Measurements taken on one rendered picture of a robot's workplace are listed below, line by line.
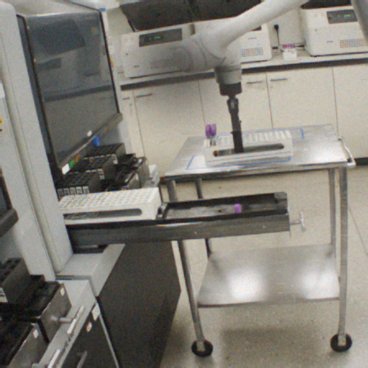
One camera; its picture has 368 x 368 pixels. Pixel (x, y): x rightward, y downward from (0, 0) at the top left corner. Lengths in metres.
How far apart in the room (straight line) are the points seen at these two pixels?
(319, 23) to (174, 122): 1.36
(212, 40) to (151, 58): 2.23
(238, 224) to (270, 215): 0.09
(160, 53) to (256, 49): 0.72
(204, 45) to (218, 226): 0.50
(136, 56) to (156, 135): 0.65
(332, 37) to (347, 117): 0.63
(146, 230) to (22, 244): 0.35
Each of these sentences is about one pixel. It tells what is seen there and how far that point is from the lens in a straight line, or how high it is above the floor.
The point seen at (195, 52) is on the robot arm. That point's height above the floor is 1.21.
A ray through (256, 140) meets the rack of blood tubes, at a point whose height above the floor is 0.88.
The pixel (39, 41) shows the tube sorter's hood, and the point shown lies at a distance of 1.24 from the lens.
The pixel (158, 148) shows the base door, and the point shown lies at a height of 0.32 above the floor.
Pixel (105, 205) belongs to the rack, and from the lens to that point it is 1.25.
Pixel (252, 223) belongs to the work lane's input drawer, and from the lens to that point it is 1.18.
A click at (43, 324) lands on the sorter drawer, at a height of 0.79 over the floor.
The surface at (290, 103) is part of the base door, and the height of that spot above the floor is 0.56.
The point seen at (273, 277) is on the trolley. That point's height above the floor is 0.28.
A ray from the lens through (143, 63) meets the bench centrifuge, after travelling 3.55.
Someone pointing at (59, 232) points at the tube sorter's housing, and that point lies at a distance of 1.24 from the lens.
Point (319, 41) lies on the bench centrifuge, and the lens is 3.46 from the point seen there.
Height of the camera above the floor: 1.32
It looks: 20 degrees down
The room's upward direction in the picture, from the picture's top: 10 degrees counter-clockwise
